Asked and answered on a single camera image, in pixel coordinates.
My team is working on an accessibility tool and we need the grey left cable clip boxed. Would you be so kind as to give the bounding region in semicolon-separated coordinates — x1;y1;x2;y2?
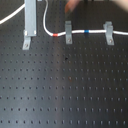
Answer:
22;30;31;50

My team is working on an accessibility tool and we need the grey cable clip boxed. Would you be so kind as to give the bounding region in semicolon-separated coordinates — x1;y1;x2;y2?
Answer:
103;21;114;45
22;30;31;50
65;21;72;45

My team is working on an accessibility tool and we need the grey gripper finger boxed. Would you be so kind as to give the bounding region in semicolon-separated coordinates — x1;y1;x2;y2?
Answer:
25;0;37;36

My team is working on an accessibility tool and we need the grey middle cable clip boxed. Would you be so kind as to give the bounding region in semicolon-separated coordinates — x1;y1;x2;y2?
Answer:
65;21;72;45

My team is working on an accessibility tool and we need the grey right cable clip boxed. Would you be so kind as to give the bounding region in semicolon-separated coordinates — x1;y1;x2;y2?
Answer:
103;21;114;45

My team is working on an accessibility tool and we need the blurred human hand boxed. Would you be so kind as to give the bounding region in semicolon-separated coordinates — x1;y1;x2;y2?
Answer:
65;0;81;13

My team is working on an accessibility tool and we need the white cable with coloured marks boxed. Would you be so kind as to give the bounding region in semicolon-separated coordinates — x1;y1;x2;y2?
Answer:
0;0;128;38

